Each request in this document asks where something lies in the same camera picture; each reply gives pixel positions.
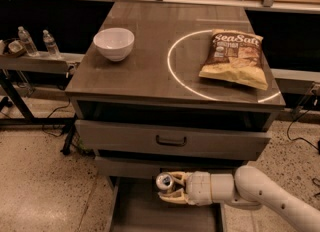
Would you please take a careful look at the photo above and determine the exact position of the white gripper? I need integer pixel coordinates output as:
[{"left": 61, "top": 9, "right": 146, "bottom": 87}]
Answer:
[{"left": 158, "top": 171, "right": 212, "bottom": 206}]

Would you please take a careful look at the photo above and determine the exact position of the redbull can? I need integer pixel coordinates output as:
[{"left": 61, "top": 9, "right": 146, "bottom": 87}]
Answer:
[{"left": 156, "top": 172, "right": 174, "bottom": 191}]

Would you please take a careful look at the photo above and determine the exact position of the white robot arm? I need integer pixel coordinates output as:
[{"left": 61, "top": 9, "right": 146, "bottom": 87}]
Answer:
[{"left": 156, "top": 165, "right": 320, "bottom": 232}]

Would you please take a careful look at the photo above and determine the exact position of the open bottom drawer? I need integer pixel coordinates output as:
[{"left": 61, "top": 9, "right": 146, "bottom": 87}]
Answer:
[{"left": 105, "top": 178, "right": 227, "bottom": 232}]

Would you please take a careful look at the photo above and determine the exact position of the grey drawer cabinet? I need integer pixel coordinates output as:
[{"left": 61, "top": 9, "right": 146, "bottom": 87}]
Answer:
[{"left": 64, "top": 1, "right": 287, "bottom": 187}]

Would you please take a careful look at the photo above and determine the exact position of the sea salt chips bag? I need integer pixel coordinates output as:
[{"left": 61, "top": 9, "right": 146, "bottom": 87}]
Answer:
[{"left": 199, "top": 29, "right": 268, "bottom": 90}]

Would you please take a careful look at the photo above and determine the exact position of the white bowl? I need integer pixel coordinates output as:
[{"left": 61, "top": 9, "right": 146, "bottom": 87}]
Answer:
[{"left": 93, "top": 28, "right": 135, "bottom": 62}]

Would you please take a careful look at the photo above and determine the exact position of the grey side bench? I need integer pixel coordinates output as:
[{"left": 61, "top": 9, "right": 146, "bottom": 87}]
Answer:
[{"left": 0, "top": 52, "right": 84, "bottom": 74}]

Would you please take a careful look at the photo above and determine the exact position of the right plastic water bottle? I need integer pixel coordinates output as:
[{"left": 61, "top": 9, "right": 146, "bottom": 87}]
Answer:
[{"left": 43, "top": 30, "right": 61, "bottom": 59}]

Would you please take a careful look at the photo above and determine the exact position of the plastic water bottle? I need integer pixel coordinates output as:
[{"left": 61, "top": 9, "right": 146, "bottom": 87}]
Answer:
[
  {"left": 18, "top": 26, "right": 39, "bottom": 57},
  {"left": 43, "top": 30, "right": 61, "bottom": 59}
]

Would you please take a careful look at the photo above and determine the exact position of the small dark bowl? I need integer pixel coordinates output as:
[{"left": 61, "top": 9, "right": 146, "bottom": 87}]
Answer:
[{"left": 0, "top": 38, "right": 25, "bottom": 58}]

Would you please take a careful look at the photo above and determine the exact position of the left plastic water bottle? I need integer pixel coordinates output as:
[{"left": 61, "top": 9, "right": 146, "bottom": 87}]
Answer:
[{"left": 18, "top": 26, "right": 39, "bottom": 57}]

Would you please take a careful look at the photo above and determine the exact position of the top drawer with handle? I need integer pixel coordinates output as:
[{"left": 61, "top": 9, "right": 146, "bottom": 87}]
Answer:
[{"left": 75, "top": 120, "right": 271, "bottom": 160}]

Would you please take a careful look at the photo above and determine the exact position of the drawer with handle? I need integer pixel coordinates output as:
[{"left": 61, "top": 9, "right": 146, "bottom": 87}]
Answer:
[
  {"left": 75, "top": 120, "right": 271, "bottom": 160},
  {"left": 95, "top": 157, "right": 243, "bottom": 179}
]

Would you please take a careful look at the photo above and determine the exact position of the middle drawer with handle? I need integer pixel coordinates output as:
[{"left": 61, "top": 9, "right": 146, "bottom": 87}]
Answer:
[{"left": 95, "top": 157, "right": 243, "bottom": 179}]

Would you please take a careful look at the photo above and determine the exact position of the black floor cable left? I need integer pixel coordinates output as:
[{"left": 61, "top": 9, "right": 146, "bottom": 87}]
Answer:
[{"left": 41, "top": 99, "right": 76, "bottom": 138}]

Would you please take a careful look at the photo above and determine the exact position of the black floor cable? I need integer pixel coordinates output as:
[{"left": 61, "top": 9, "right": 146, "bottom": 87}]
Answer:
[
  {"left": 41, "top": 99, "right": 76, "bottom": 138},
  {"left": 286, "top": 89, "right": 320, "bottom": 152}
]

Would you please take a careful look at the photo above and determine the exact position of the black floor cable right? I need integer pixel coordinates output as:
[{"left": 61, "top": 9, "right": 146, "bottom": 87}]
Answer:
[{"left": 286, "top": 89, "right": 320, "bottom": 152}]

